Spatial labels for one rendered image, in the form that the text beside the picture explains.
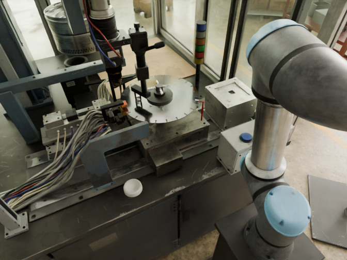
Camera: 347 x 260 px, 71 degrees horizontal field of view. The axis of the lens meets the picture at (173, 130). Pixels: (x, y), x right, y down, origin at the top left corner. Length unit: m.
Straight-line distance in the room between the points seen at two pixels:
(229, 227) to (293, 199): 0.27
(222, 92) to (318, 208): 1.16
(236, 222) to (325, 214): 1.14
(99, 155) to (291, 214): 0.60
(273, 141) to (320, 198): 1.42
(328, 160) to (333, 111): 1.91
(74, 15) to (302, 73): 0.73
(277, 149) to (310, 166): 1.55
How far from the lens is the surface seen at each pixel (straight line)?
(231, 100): 1.11
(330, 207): 2.03
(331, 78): 0.43
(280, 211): 0.71
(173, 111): 0.95
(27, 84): 1.12
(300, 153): 2.28
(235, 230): 0.91
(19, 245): 1.01
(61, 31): 1.52
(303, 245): 0.96
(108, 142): 0.83
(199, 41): 1.16
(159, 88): 0.99
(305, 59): 0.44
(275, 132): 0.62
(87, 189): 1.01
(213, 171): 1.02
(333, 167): 2.30
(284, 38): 0.49
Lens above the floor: 1.57
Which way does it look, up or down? 45 degrees down
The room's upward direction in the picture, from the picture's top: 1 degrees counter-clockwise
